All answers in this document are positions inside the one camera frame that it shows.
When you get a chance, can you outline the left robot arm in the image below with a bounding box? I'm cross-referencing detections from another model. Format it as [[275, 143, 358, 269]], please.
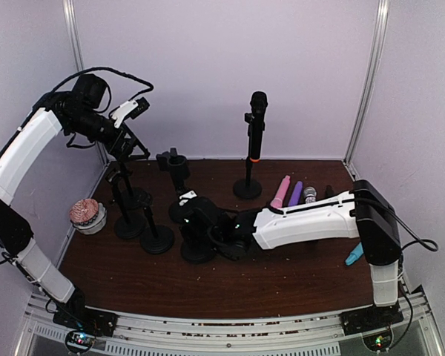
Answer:
[[0, 67, 154, 329]]

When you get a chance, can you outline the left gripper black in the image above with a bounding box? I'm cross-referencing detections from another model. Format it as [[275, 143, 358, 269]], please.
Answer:
[[67, 108, 150, 162]]

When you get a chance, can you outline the black microphone orange ring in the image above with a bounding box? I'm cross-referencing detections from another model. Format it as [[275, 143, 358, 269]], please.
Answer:
[[248, 90, 268, 163]]

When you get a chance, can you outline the black microphone with white band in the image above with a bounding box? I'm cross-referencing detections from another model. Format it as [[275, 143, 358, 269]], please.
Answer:
[[324, 185, 335, 199]]

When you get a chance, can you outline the left aluminium corner post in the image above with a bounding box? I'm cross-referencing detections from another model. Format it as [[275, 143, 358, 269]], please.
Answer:
[[62, 0, 111, 168]]

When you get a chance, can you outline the purple microphone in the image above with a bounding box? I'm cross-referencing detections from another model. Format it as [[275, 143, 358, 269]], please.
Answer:
[[288, 181, 303, 207]]

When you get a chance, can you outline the front aluminium rail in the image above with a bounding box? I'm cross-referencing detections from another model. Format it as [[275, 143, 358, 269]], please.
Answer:
[[16, 292, 445, 356]]

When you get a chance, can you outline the blue microphone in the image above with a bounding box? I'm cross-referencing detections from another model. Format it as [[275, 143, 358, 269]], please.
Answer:
[[345, 243, 363, 266]]

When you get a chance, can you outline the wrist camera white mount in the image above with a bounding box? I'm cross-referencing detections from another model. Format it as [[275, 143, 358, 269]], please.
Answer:
[[110, 97, 150, 128], [177, 190, 197, 207]]

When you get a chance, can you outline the black stand of orange-ring microphone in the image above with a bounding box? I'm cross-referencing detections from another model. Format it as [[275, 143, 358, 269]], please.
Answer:
[[233, 113, 265, 200]]

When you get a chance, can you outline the black stand of pink microphone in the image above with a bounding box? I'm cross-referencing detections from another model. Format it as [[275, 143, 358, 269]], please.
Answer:
[[111, 162, 149, 211]]

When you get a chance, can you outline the pink microphone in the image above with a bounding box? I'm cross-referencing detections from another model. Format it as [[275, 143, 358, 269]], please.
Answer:
[[270, 175, 291, 208]]

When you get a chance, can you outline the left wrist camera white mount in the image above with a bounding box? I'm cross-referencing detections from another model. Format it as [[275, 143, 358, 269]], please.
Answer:
[[110, 97, 150, 128]]

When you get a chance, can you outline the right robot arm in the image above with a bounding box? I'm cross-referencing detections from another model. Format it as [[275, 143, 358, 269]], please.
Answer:
[[177, 179, 438, 328]]

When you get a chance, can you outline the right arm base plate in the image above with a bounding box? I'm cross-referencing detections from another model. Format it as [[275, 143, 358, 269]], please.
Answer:
[[340, 306, 403, 335]]

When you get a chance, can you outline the rhinestone silver microphone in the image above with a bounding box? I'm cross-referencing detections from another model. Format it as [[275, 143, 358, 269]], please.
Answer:
[[303, 186, 317, 204]]

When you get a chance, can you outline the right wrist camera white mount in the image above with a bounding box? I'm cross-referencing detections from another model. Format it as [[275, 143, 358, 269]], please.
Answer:
[[177, 190, 197, 207]]

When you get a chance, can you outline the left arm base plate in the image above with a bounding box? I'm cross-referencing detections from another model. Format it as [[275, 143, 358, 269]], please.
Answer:
[[53, 308, 119, 337]]

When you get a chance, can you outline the black stand of purple microphone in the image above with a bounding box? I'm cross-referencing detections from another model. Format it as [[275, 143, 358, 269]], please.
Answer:
[[156, 148, 191, 224]]

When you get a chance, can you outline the black stand of rhinestone microphone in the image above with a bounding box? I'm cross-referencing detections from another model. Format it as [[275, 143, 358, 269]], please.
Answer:
[[180, 236, 216, 264]]

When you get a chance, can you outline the black stand of blue microphone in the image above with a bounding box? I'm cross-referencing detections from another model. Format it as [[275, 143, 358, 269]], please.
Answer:
[[105, 168, 145, 240]]

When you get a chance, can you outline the right aluminium corner post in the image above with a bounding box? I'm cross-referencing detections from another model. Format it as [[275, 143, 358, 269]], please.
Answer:
[[343, 0, 390, 168]]

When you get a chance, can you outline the aluminium corner post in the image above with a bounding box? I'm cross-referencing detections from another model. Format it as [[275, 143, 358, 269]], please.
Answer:
[[343, 0, 390, 168], [62, 0, 111, 168]]

